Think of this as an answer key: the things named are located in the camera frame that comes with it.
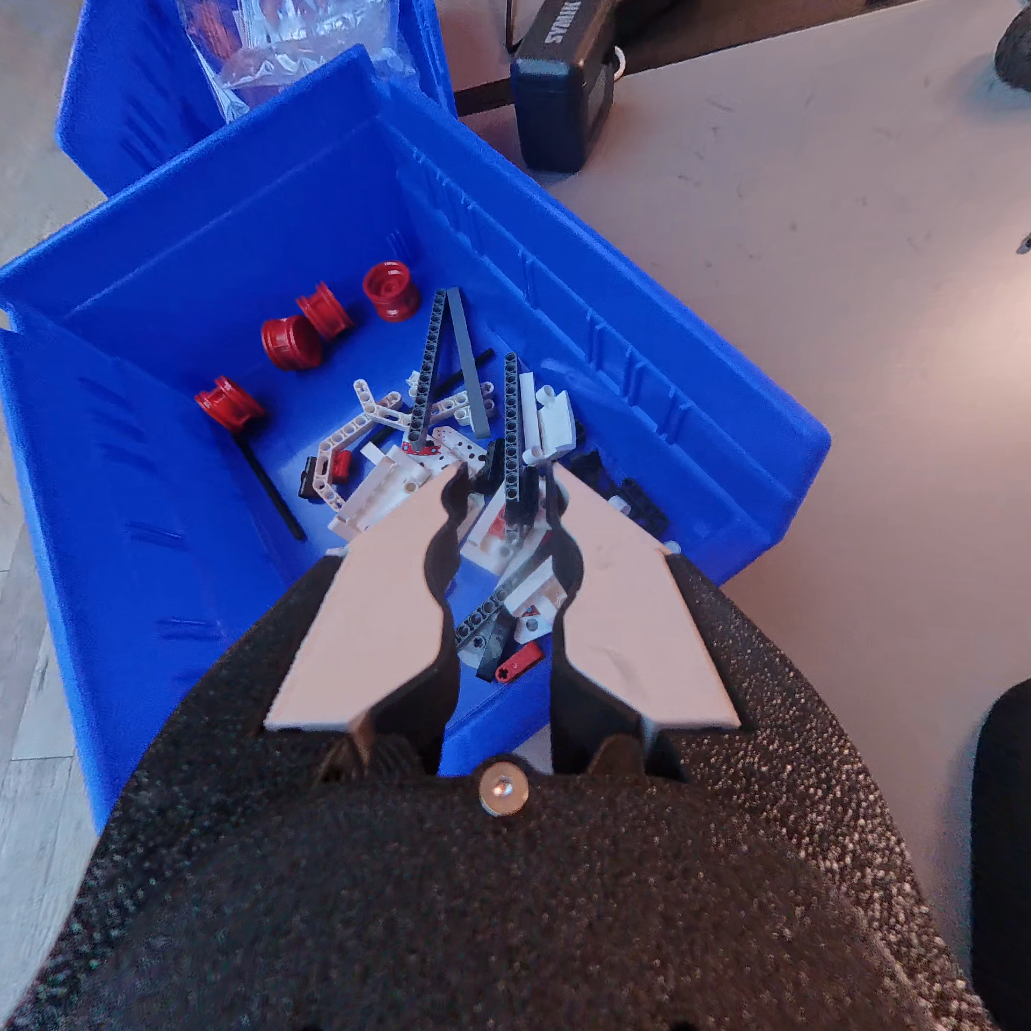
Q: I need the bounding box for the thin black axle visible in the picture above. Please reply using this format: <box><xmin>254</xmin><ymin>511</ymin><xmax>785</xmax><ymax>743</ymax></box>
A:
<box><xmin>239</xmin><ymin>427</ymin><xmax>310</xmax><ymax>544</ymax></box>

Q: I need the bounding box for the black cushion pad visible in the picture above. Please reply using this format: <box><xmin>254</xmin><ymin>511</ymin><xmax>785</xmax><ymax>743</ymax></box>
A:
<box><xmin>972</xmin><ymin>677</ymin><xmax>1031</xmax><ymax>1031</ymax></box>

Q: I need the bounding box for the black device green display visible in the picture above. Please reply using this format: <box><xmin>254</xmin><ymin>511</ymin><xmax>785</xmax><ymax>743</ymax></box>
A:
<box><xmin>511</xmin><ymin>1</ymin><xmax>621</xmax><ymax>173</ymax></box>

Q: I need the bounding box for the clear bag of pieces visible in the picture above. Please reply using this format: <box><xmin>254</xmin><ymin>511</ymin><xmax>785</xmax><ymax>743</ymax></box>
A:
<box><xmin>175</xmin><ymin>1</ymin><xmax>404</xmax><ymax>117</ymax></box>

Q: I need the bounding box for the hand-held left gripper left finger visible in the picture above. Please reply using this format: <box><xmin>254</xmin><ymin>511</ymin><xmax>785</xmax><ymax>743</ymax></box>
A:
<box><xmin>266</xmin><ymin>468</ymin><xmax>465</xmax><ymax>758</ymax></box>

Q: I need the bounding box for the red wheel hub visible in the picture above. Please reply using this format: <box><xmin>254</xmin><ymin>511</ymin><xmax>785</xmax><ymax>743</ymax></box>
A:
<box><xmin>363</xmin><ymin>262</ymin><xmax>423</xmax><ymax>323</ymax></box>
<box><xmin>195</xmin><ymin>376</ymin><xmax>267</xmax><ymax>433</ymax></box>
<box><xmin>295</xmin><ymin>282</ymin><xmax>355</xmax><ymax>339</ymax></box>
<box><xmin>262</xmin><ymin>316</ymin><xmax>323</xmax><ymax>372</ymax></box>

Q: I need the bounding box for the wide blue storage bin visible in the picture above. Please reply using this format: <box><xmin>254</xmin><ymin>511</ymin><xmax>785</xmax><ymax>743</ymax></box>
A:
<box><xmin>57</xmin><ymin>1</ymin><xmax>457</xmax><ymax>194</ymax></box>

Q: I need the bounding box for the grey desk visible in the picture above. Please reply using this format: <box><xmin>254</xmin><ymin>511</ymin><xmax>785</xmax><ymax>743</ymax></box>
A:
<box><xmin>435</xmin><ymin>1</ymin><xmax>1031</xmax><ymax>1000</ymax></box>

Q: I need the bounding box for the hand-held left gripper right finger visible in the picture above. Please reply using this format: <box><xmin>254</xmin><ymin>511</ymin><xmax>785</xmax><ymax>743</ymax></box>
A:
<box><xmin>548</xmin><ymin>468</ymin><xmax>742</xmax><ymax>758</ymax></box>

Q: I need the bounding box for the pile of white body pieces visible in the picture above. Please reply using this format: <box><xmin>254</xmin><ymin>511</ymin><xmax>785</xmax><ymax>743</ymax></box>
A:
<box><xmin>315</xmin><ymin>363</ymin><xmax>581</xmax><ymax>645</ymax></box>

